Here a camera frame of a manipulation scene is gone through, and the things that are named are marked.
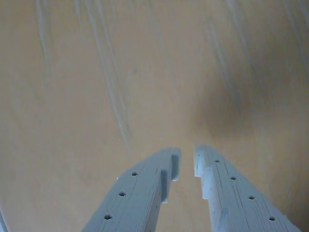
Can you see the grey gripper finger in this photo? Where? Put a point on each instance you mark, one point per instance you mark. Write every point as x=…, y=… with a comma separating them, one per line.
x=236, y=200
x=135, y=198

